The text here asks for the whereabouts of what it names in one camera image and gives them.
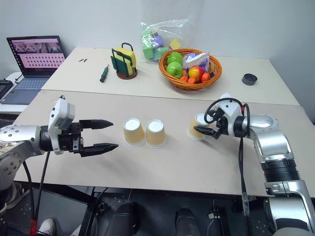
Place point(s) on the open grey laptop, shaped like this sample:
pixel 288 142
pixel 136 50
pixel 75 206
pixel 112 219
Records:
pixel 37 59

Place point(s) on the clear plastic bag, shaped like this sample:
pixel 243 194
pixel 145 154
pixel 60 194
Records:
pixel 169 29

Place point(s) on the white shoe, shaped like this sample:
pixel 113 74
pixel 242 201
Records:
pixel 47 226

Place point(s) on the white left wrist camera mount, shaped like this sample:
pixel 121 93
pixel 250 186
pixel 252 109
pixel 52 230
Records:
pixel 60 113

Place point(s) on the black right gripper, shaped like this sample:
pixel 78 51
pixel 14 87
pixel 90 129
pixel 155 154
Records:
pixel 222 129

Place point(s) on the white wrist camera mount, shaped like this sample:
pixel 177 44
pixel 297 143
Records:
pixel 231 110
pixel 60 113

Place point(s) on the yellow sponge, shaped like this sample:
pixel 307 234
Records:
pixel 126 57

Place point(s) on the green foam block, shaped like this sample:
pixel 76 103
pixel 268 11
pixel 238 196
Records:
pixel 148 53
pixel 147 40
pixel 161 52

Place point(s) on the white purple crumpled bag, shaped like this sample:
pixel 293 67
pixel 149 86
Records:
pixel 197 60

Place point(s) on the orange toy carrot piece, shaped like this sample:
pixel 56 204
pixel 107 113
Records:
pixel 205 77
pixel 191 80
pixel 184 78

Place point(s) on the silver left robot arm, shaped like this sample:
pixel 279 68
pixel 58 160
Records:
pixel 19 137

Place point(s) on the tan paper cup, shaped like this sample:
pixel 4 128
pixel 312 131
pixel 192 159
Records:
pixel 155 135
pixel 197 121
pixel 133 134

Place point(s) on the green toy apple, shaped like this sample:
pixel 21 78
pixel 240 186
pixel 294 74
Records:
pixel 174 70
pixel 175 57

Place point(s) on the purple foam block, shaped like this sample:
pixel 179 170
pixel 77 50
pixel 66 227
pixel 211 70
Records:
pixel 158 41

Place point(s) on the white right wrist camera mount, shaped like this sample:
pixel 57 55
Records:
pixel 231 110

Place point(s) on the yellow foam block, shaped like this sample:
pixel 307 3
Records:
pixel 175 44

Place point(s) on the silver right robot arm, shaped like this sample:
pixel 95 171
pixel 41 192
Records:
pixel 270 140

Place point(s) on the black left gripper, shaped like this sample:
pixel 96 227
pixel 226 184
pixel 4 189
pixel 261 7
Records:
pixel 71 138

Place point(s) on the red yellow toy apple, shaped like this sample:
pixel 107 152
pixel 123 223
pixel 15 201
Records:
pixel 196 72

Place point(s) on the black device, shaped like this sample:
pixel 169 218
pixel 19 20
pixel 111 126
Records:
pixel 5 88

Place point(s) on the green scouring pad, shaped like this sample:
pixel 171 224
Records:
pixel 118 64

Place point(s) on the dark rounded robot leg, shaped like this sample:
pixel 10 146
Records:
pixel 185 222
pixel 118 216

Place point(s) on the orange woven basket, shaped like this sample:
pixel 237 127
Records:
pixel 194 85

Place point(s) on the black round ribbed cap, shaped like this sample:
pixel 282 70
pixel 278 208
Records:
pixel 249 79

